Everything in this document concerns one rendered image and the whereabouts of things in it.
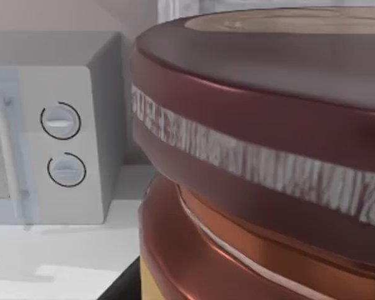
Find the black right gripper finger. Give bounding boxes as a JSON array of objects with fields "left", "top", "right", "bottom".
[{"left": 97, "top": 255, "right": 143, "bottom": 300}]

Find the dark red lidded jar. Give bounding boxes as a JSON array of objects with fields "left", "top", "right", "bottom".
[{"left": 129, "top": 8, "right": 375, "bottom": 300}]

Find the plain microwave knob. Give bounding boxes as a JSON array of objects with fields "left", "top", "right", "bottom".
[{"left": 46, "top": 152, "right": 88, "bottom": 188}]

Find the microwave knob with dash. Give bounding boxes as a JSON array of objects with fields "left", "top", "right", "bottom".
[{"left": 39, "top": 101, "right": 82, "bottom": 141}]

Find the pale microwave oven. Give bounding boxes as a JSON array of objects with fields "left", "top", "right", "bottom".
[{"left": 0, "top": 31, "right": 135, "bottom": 225}]

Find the pale microwave door handle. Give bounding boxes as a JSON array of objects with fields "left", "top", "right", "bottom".
[{"left": 0, "top": 92, "right": 23, "bottom": 201}]

